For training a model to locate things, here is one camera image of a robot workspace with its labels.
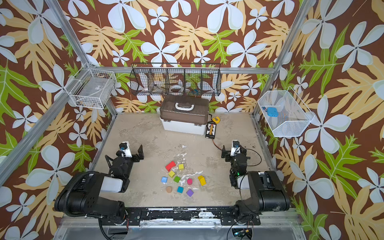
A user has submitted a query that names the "teal wood cube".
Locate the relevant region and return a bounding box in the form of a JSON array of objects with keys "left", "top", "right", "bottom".
[{"left": 177, "top": 187, "right": 184, "bottom": 194}]

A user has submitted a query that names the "purple wood cube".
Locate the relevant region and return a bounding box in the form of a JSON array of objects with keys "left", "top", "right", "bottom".
[{"left": 186, "top": 189, "right": 194, "bottom": 197}]

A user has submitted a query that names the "white wire basket left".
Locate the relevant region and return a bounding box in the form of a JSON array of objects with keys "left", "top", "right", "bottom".
[{"left": 65, "top": 64, "right": 117, "bottom": 109}]

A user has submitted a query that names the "white wire basket right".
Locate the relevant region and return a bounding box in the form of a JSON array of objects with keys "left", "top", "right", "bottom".
[{"left": 258, "top": 87, "right": 315, "bottom": 138}]

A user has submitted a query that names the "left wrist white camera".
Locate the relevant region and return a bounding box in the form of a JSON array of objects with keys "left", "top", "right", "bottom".
[{"left": 119, "top": 141, "right": 132, "bottom": 158}]

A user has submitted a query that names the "tan wood cylinder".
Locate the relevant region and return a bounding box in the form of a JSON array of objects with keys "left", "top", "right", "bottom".
[{"left": 166, "top": 186, "right": 173, "bottom": 193}]

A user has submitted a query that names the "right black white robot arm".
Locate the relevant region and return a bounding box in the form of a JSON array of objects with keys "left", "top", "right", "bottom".
[{"left": 221, "top": 141, "right": 291, "bottom": 220}]

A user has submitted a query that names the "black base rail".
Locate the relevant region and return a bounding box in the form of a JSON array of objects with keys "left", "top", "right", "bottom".
[{"left": 102, "top": 206, "right": 261, "bottom": 227}]

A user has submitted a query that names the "black battery pack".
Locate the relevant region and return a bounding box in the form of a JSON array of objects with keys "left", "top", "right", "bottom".
[{"left": 205, "top": 123, "right": 217, "bottom": 140}]

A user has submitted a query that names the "yellow wood block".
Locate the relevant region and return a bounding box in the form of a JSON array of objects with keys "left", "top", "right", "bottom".
[{"left": 198, "top": 176, "right": 206, "bottom": 186}]

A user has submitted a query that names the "blue object in basket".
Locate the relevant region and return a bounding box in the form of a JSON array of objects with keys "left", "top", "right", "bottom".
[{"left": 267, "top": 107, "right": 279, "bottom": 118}]

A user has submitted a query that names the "red wood block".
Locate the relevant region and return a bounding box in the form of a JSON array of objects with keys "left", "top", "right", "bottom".
[{"left": 166, "top": 161, "right": 176, "bottom": 172}]

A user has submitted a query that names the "white wire basket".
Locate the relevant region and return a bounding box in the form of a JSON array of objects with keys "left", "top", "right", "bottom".
[
  {"left": 65, "top": 64, "right": 117, "bottom": 109},
  {"left": 258, "top": 87, "right": 315, "bottom": 138}
]

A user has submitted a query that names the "black wire basket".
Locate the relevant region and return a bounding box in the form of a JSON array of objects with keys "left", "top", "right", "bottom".
[{"left": 128, "top": 63, "right": 222, "bottom": 97}]

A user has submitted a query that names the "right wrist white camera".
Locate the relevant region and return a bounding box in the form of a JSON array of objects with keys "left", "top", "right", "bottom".
[{"left": 231, "top": 140, "right": 241, "bottom": 157}]

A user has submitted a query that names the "brown lid storage box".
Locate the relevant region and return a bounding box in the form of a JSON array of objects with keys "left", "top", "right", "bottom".
[{"left": 160, "top": 95, "right": 209, "bottom": 135}]

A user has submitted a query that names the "wrist white camera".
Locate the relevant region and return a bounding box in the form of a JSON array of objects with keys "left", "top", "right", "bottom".
[
  {"left": 231, "top": 140, "right": 241, "bottom": 157},
  {"left": 119, "top": 141, "right": 132, "bottom": 158}
]

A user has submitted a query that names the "yellow connector plug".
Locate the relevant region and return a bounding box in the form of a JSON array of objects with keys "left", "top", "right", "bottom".
[{"left": 212, "top": 116, "right": 221, "bottom": 124}]

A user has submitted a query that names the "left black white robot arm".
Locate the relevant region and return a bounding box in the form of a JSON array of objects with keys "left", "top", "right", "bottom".
[{"left": 54, "top": 141, "right": 145, "bottom": 222}]

